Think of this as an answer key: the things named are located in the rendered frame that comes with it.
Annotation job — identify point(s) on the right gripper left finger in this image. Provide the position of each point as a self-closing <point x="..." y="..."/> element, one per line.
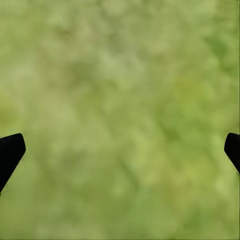
<point x="12" y="149"/>

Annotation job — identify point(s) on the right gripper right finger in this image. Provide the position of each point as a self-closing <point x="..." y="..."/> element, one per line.
<point x="232" y="149"/>

